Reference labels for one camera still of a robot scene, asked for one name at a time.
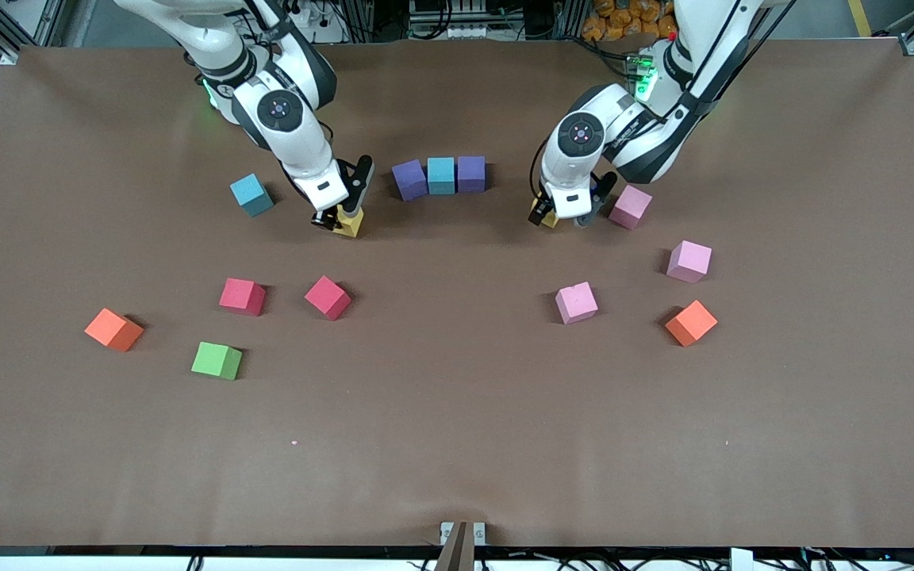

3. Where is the purple foam cube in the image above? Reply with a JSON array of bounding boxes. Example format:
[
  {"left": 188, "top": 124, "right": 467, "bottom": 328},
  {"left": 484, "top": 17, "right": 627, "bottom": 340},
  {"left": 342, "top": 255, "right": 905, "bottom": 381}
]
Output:
[
  {"left": 456, "top": 155, "right": 487, "bottom": 194},
  {"left": 391, "top": 159, "right": 429, "bottom": 201}
]

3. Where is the red foam cube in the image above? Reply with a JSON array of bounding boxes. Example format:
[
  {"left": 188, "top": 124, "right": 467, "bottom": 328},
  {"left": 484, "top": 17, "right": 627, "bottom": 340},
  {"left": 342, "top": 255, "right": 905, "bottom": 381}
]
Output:
[
  {"left": 304, "top": 274, "right": 353, "bottom": 322},
  {"left": 218, "top": 277, "right": 267, "bottom": 318}
]

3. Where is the blue foam cube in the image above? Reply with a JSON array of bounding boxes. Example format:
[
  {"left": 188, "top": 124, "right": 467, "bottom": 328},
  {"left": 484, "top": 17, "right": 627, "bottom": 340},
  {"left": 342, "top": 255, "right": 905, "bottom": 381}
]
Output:
[
  {"left": 426, "top": 156, "right": 457, "bottom": 196},
  {"left": 229, "top": 173, "right": 275, "bottom": 218}
]

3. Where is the notched pink foam cube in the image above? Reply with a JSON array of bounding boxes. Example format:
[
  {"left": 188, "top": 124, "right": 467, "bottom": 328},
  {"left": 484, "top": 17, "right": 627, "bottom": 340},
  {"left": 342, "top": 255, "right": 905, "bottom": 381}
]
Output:
[{"left": 555, "top": 281, "right": 599, "bottom": 326}]

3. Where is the dusky pink foam cube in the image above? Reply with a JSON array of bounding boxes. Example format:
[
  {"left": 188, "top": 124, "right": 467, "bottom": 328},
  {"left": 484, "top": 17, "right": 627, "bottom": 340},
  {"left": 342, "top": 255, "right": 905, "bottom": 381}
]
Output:
[{"left": 608, "top": 184, "right": 654, "bottom": 232}]

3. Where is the light pink foam cube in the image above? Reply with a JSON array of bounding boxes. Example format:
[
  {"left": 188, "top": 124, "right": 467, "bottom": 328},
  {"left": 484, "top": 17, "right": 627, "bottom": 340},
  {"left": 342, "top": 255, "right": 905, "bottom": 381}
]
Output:
[{"left": 666, "top": 240, "right": 713, "bottom": 284}]

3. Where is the white power strip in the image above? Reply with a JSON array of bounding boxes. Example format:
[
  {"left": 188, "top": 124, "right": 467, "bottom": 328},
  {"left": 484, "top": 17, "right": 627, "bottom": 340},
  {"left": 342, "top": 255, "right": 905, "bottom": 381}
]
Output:
[{"left": 290, "top": 0, "right": 347, "bottom": 44}]

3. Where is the orange foam cube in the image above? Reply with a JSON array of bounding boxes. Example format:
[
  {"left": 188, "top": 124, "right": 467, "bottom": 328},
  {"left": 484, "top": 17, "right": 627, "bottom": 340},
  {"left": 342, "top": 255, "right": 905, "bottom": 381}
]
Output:
[
  {"left": 664, "top": 299, "right": 719, "bottom": 348},
  {"left": 83, "top": 307, "right": 145, "bottom": 354}
]

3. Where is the bag of orange items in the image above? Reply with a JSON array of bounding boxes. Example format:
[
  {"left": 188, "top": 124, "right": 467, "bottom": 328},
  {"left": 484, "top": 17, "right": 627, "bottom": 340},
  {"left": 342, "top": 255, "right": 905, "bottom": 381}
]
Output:
[{"left": 582, "top": 0, "right": 678, "bottom": 40}]

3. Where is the green foam cube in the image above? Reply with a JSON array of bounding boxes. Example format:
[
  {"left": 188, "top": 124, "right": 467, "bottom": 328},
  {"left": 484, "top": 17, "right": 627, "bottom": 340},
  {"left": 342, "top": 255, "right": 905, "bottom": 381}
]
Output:
[{"left": 190, "top": 341, "right": 244, "bottom": 381}]

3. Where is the white electrical box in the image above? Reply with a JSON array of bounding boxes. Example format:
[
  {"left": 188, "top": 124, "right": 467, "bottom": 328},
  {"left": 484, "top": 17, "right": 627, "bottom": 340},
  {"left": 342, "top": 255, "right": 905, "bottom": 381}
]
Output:
[{"left": 408, "top": 0, "right": 509, "bottom": 40}]

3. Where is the table cover sheet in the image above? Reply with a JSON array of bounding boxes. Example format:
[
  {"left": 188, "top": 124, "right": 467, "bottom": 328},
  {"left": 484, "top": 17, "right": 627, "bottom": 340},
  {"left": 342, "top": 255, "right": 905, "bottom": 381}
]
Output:
[{"left": 0, "top": 38, "right": 914, "bottom": 550}]

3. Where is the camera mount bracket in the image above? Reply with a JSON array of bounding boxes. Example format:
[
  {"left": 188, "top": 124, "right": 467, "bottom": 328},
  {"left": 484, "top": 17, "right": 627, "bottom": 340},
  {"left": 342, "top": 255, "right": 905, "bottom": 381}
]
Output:
[{"left": 435, "top": 520, "right": 487, "bottom": 571}]

